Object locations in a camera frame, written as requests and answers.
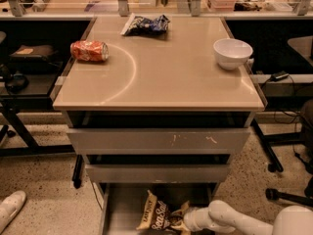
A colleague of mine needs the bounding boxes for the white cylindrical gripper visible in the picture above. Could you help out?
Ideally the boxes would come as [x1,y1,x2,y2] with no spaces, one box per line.
[174,201,213,235]

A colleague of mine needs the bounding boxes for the brown sea salt chip bag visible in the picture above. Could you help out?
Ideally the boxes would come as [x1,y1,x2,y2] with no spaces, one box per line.
[136,190,186,233]

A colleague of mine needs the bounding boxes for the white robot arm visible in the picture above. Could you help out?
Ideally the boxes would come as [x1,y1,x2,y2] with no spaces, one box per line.
[176,200,313,235]

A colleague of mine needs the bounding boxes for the open bottom drawer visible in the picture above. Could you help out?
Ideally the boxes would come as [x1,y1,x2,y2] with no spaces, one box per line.
[100,183,214,235]

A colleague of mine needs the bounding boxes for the middle grey drawer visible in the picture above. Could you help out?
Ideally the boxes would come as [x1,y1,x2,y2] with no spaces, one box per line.
[85,164,230,183]

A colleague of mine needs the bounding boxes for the grey drawer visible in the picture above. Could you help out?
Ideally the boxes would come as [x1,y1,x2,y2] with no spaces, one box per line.
[85,164,230,183]
[67,128,249,155]

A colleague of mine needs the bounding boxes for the grey drawer cabinet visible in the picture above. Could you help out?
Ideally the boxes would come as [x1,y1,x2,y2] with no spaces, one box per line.
[52,15,266,235]

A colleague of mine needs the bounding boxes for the top grey drawer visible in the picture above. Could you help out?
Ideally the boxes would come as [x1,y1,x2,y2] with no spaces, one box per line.
[67,128,249,155]

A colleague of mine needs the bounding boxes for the blue chip bag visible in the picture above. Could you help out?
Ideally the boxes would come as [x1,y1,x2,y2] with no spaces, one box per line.
[120,14,170,36]

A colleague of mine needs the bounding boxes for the black bag on shelf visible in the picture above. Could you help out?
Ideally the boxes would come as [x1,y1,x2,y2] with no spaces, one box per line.
[9,45,58,73]

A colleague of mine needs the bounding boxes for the black office chair base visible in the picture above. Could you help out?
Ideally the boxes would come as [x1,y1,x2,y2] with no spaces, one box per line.
[251,119,313,207]

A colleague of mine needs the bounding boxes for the white bowl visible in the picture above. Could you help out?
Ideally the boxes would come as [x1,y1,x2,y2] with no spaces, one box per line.
[213,38,253,71]

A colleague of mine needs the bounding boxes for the black power adapter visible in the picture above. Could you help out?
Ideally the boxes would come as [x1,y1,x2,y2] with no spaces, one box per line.
[270,70,289,81]

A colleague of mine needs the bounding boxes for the white shoe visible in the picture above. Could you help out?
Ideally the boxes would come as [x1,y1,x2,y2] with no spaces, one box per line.
[0,190,26,234]

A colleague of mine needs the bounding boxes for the crushed orange soda can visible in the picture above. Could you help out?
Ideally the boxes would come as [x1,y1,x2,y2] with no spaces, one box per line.
[70,40,109,62]

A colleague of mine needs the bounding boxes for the black headphones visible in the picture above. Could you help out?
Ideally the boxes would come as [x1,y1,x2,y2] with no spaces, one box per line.
[4,73,29,93]

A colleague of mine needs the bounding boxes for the black table frame left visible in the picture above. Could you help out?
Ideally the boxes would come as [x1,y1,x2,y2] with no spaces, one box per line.
[0,97,74,157]

